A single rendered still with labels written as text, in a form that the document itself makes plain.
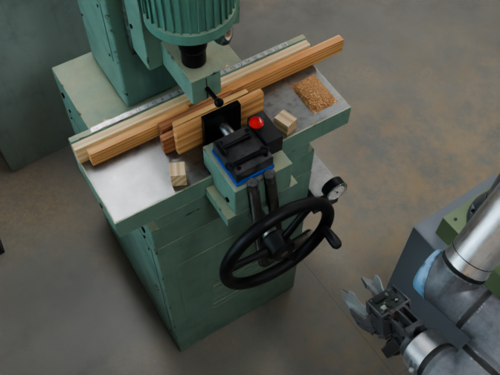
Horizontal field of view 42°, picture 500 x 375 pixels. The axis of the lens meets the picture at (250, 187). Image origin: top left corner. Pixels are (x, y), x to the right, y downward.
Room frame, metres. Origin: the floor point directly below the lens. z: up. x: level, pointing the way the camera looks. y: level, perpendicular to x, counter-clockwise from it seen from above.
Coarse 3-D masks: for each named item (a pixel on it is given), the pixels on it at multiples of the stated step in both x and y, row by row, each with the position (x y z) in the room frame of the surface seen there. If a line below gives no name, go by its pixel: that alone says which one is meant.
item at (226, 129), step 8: (232, 104) 0.89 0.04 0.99; (240, 104) 0.89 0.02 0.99; (216, 112) 0.86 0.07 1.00; (224, 112) 0.87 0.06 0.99; (232, 112) 0.88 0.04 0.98; (240, 112) 0.89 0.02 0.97; (208, 120) 0.85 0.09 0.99; (216, 120) 0.86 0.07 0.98; (224, 120) 0.87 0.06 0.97; (232, 120) 0.88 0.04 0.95; (240, 120) 0.89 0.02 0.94; (208, 128) 0.85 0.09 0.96; (216, 128) 0.86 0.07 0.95; (224, 128) 0.85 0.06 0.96; (232, 128) 0.85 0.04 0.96; (240, 128) 0.89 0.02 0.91; (208, 136) 0.85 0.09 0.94; (216, 136) 0.86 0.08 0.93
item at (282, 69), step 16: (320, 48) 1.11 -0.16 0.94; (336, 48) 1.13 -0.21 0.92; (288, 64) 1.06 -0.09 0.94; (304, 64) 1.08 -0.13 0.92; (240, 80) 1.00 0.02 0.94; (256, 80) 1.01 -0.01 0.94; (272, 80) 1.03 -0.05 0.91; (144, 128) 0.86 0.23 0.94; (96, 144) 0.82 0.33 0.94; (112, 144) 0.82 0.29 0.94; (128, 144) 0.83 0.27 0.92; (96, 160) 0.79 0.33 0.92
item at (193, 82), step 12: (168, 48) 0.97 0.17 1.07; (168, 60) 0.96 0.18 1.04; (180, 60) 0.94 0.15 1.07; (180, 72) 0.92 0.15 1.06; (192, 72) 0.91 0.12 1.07; (204, 72) 0.91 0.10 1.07; (216, 72) 0.91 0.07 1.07; (180, 84) 0.92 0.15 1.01; (192, 84) 0.88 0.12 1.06; (204, 84) 0.89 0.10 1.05; (216, 84) 0.91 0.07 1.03; (192, 96) 0.88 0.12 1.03; (204, 96) 0.89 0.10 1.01
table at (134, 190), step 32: (288, 96) 0.99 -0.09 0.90; (320, 128) 0.92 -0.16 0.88; (128, 160) 0.81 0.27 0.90; (160, 160) 0.81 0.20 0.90; (192, 160) 0.81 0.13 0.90; (96, 192) 0.72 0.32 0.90; (128, 192) 0.72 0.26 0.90; (160, 192) 0.73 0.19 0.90; (192, 192) 0.74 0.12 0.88; (288, 192) 0.76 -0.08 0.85; (128, 224) 0.66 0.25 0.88
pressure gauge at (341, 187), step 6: (330, 180) 0.90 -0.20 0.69; (336, 180) 0.90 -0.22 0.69; (342, 180) 0.91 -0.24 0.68; (324, 186) 0.89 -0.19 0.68; (330, 186) 0.89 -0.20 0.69; (336, 186) 0.88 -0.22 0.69; (342, 186) 0.89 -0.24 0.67; (324, 192) 0.88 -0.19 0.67; (330, 192) 0.87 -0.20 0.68; (342, 192) 0.90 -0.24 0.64; (330, 198) 0.88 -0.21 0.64; (336, 198) 0.88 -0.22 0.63
